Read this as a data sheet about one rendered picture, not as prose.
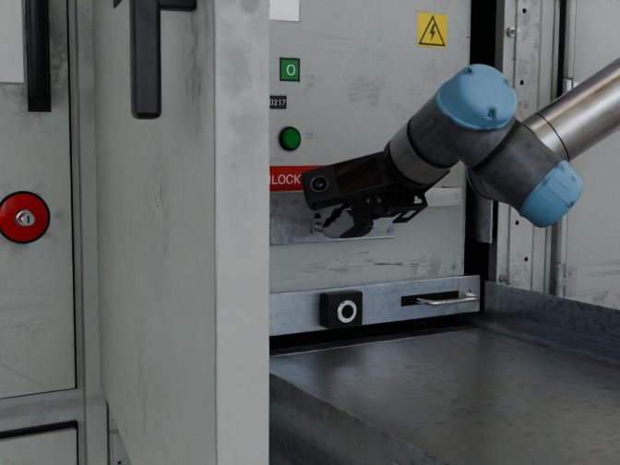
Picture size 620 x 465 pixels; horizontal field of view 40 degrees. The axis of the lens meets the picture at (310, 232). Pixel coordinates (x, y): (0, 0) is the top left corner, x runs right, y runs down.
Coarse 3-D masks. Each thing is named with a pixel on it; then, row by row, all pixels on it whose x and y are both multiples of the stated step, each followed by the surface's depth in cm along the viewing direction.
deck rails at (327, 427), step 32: (512, 288) 132; (512, 320) 133; (544, 320) 127; (576, 320) 121; (608, 320) 116; (576, 352) 118; (608, 352) 117; (288, 384) 79; (288, 416) 80; (320, 416) 74; (352, 416) 70; (288, 448) 80; (320, 448) 75; (352, 448) 70; (384, 448) 66; (416, 448) 63
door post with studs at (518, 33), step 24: (504, 0) 131; (528, 0) 133; (504, 24) 132; (528, 24) 133; (504, 48) 132; (528, 48) 134; (504, 72) 132; (528, 72) 134; (528, 96) 135; (504, 216) 135; (504, 240) 136; (528, 240) 138; (504, 264) 136; (528, 264) 138; (528, 288) 139
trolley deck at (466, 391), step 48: (432, 336) 129; (480, 336) 129; (336, 384) 103; (384, 384) 103; (432, 384) 104; (480, 384) 104; (528, 384) 104; (576, 384) 104; (432, 432) 87; (480, 432) 87; (528, 432) 87; (576, 432) 87
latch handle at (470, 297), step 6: (468, 294) 136; (474, 294) 134; (414, 300) 131; (420, 300) 130; (426, 300) 130; (438, 300) 129; (444, 300) 130; (450, 300) 130; (456, 300) 131; (462, 300) 131; (468, 300) 132; (474, 300) 133
